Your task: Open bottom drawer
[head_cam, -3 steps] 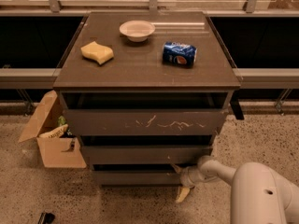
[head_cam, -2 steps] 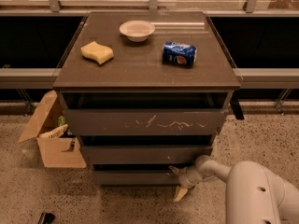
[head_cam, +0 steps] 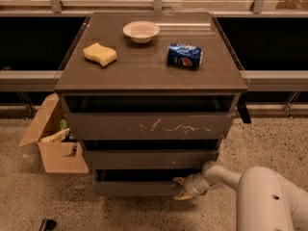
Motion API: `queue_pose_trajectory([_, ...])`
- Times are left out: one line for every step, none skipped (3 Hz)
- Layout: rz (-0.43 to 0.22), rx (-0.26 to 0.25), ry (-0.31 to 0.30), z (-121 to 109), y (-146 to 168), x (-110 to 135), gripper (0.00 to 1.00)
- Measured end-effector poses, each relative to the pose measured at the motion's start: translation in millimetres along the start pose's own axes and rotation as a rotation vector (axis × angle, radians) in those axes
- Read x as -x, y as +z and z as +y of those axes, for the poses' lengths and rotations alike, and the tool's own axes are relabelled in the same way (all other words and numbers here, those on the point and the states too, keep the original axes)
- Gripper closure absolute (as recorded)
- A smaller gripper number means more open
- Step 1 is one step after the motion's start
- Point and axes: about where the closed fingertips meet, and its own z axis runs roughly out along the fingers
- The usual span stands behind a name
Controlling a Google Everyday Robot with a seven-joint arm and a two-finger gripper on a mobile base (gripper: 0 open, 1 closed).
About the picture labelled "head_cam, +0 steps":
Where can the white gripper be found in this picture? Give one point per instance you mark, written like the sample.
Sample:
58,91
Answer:
192,187

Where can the grey drawer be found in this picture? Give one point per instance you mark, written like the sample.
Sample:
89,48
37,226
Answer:
139,182
148,159

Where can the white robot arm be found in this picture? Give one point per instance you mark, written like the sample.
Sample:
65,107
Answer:
266,200

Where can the dark grey drawer cabinet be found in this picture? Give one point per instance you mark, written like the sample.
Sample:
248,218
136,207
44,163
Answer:
141,81

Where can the top drawer scratched front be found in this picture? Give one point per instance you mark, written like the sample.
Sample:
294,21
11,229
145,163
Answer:
95,127

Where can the open cardboard box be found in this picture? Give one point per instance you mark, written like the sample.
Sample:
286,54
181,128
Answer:
57,157

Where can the blue Pepsi can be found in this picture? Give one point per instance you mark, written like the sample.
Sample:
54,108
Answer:
184,55

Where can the snack bag in box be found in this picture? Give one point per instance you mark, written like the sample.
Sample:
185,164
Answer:
61,135

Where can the black object on floor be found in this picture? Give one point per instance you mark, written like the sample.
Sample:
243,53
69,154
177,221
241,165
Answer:
48,225

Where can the yellow sponge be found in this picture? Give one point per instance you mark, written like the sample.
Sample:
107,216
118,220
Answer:
100,54

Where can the white ceramic bowl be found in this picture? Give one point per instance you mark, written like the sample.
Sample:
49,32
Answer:
141,31

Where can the metal window railing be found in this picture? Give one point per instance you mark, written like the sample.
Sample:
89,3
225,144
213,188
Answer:
269,37

